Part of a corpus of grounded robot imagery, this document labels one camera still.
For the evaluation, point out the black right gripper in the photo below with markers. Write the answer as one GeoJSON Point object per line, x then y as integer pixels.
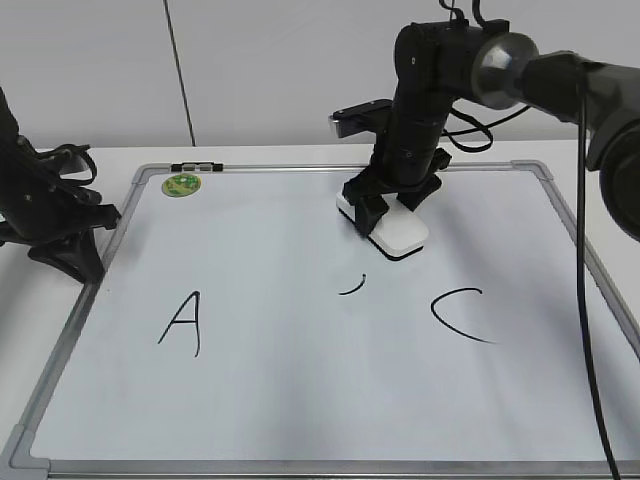
{"type": "Point", "coordinates": [411, 173]}

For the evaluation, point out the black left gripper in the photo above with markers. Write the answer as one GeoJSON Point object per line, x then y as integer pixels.
{"type": "Point", "coordinates": [39, 191]}

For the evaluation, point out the white whiteboard eraser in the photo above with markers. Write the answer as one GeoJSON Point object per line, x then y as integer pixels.
{"type": "Point", "coordinates": [399, 234]}

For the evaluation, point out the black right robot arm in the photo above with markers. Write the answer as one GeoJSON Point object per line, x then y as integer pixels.
{"type": "Point", "coordinates": [439, 63]}

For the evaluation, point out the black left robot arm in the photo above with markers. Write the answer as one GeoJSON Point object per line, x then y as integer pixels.
{"type": "Point", "coordinates": [47, 205]}

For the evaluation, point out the green round magnet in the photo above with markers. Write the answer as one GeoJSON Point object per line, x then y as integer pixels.
{"type": "Point", "coordinates": [181, 185]}

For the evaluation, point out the black grey board hanger clip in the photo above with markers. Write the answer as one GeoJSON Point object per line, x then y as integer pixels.
{"type": "Point", "coordinates": [185, 167]}

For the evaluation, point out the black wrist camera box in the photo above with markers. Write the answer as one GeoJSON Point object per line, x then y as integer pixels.
{"type": "Point", "coordinates": [371, 116]}

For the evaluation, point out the white whiteboard grey frame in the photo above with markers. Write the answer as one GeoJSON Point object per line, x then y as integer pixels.
{"type": "Point", "coordinates": [235, 335]}

